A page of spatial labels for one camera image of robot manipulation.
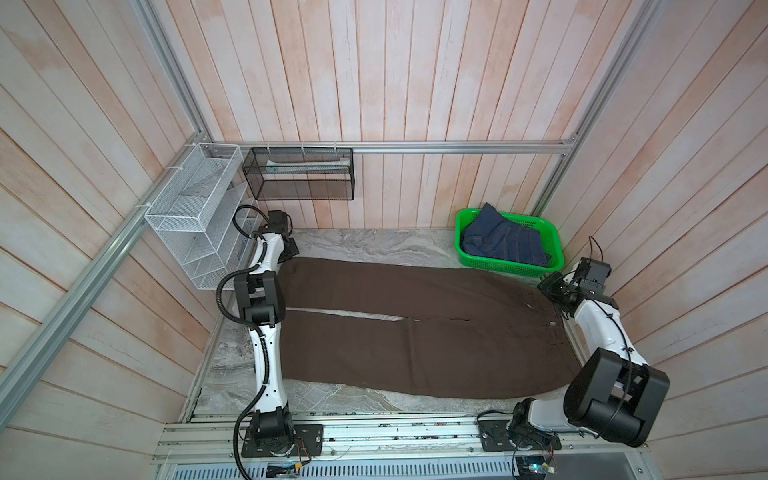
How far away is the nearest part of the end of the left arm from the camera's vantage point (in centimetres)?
83

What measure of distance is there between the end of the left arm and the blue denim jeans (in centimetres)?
61

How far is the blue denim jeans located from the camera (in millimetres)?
1050
